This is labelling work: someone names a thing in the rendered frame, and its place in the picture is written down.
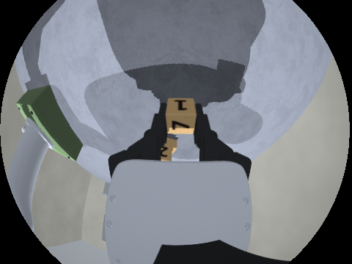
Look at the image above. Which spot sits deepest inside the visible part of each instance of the tan wooden number cube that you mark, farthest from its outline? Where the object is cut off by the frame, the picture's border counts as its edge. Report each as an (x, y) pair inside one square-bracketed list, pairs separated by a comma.
[(180, 115), (166, 154)]

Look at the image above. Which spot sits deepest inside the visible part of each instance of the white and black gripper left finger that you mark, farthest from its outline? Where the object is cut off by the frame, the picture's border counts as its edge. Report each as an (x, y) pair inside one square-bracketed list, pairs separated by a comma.
[(148, 147)]

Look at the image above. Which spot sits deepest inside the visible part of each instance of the tan wooden tray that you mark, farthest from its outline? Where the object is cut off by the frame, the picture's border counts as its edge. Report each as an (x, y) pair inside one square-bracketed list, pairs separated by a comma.
[(171, 143)]

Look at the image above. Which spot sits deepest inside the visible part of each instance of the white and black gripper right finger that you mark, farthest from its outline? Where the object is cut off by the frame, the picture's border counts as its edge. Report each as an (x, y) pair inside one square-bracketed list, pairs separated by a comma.
[(211, 147)]

